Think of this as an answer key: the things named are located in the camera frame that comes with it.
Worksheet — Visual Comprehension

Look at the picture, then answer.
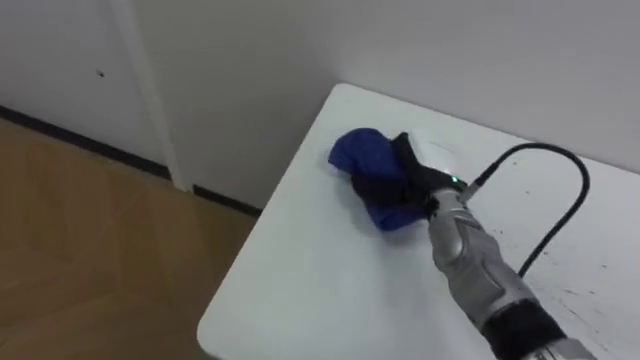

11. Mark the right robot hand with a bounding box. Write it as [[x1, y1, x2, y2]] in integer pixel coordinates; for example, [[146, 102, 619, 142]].
[[351, 128, 470, 220]]

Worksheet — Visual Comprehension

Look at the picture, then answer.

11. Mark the blue cloth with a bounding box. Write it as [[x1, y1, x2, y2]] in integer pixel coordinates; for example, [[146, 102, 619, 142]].
[[327, 127, 431, 233]]

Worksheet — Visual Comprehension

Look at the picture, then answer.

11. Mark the white table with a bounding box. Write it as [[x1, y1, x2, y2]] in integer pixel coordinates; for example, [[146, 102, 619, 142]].
[[196, 82, 640, 360]]

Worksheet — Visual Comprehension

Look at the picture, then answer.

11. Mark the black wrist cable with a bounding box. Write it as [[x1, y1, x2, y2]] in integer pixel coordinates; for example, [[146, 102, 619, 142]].
[[458, 142, 592, 279]]

